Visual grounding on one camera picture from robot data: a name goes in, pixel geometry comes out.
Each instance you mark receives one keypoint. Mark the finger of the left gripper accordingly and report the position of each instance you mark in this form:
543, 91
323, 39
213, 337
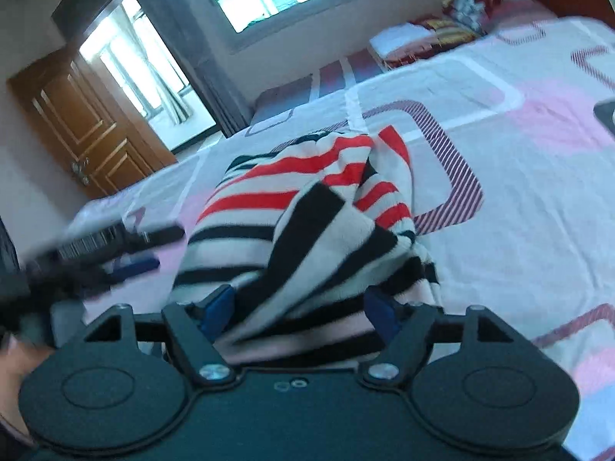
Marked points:
122, 269
120, 240

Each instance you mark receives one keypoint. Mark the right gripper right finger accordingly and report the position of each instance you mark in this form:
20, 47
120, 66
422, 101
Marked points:
410, 332

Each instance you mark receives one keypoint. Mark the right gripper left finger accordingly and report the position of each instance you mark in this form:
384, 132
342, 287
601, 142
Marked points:
112, 344

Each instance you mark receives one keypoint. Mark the red black white striped sweater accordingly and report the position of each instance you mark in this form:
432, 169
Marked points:
300, 234

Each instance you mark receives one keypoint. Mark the person's left hand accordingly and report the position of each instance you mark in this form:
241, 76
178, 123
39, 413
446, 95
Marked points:
18, 361

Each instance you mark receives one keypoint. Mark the brown wooden door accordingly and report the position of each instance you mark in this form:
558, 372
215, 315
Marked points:
87, 123

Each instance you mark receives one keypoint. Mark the white sheer balcony curtain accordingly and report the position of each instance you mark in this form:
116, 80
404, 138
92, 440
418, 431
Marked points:
178, 111

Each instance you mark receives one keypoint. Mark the pink white patterned bedspread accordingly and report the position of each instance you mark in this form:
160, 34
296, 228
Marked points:
511, 142

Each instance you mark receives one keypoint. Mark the grey curtain left of window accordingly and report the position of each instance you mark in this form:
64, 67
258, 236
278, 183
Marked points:
178, 24

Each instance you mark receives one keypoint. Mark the folded white towel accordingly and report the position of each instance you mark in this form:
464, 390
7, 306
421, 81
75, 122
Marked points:
396, 41

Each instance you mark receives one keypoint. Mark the red yellow folded blanket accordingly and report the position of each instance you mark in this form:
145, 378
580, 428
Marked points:
449, 35

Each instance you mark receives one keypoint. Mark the patterned red white pillow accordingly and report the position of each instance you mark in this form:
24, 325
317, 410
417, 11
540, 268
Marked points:
472, 14

